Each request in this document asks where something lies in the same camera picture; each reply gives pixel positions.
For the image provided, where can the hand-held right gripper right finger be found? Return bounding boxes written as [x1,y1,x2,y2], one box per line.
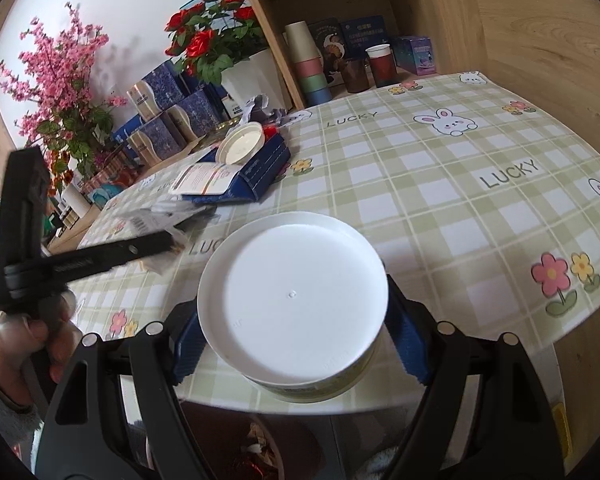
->
[385,275,566,480]

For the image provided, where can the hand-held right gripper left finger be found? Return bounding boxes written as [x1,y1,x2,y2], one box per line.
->
[32,300,216,480]

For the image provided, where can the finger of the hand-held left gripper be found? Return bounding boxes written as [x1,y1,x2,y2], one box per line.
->
[105,231,177,268]

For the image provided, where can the clear plastic wrapper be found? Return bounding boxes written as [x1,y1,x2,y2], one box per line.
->
[132,232,188,276]

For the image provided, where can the brown plastic waste bin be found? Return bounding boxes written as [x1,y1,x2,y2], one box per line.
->
[179,401,342,480]

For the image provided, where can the white red-striped packet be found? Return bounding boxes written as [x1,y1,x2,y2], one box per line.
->
[169,162,242,197]

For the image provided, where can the tan seasoning packet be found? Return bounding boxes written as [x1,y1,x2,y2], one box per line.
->
[235,421,282,467]

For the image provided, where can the green white noodle cup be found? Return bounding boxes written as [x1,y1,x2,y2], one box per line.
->
[196,211,389,404]

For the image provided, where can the blue coffee carton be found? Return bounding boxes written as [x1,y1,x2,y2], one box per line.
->
[172,132,292,206]

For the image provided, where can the white round plastic lid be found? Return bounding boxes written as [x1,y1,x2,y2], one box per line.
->
[214,121,267,166]

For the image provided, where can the grey white paper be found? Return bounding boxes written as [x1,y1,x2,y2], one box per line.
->
[244,93,292,127]

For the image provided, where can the person's left forearm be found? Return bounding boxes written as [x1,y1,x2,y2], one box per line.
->
[0,360,43,466]

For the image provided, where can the person's left hand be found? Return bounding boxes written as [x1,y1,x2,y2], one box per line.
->
[0,294,85,408]

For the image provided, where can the row of small brown bottles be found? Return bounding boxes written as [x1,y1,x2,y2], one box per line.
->
[54,205,90,235]

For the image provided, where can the white ribbed vase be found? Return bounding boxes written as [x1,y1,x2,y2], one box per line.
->
[60,182,92,218]

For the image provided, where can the orange flower bouquet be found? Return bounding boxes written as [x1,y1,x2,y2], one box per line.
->
[45,150,76,193]

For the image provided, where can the low wooden sideboard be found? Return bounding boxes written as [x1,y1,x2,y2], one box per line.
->
[45,110,241,253]

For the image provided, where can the person's right leg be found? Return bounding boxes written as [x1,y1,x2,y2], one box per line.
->
[369,444,408,480]

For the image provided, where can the flat blue box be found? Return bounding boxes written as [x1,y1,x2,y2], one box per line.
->
[111,114,147,145]

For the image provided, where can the pink blossom branches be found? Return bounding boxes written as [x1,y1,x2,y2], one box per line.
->
[0,2,129,161]

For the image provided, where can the checked bunny tablecloth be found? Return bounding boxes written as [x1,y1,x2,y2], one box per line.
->
[67,72,600,416]

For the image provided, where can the blue white emblem box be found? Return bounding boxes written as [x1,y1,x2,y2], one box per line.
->
[222,92,247,122]

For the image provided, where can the red rose plant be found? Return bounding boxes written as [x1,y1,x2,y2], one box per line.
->
[164,0,265,87]

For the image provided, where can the stack of pastel cups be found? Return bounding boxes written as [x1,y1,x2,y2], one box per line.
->
[284,21,334,107]

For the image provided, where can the brown glass cup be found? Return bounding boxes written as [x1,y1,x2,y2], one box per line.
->
[341,57,372,94]

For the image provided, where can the dark picture box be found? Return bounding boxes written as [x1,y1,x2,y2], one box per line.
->
[312,17,350,87]

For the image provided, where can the dark red white-rimmed cup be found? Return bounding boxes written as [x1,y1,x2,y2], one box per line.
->
[365,44,400,87]

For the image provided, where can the holographic blue box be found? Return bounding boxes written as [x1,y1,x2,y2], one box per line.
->
[394,35,438,77]

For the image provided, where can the blue text box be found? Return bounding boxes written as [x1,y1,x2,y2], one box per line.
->
[341,15,390,61]

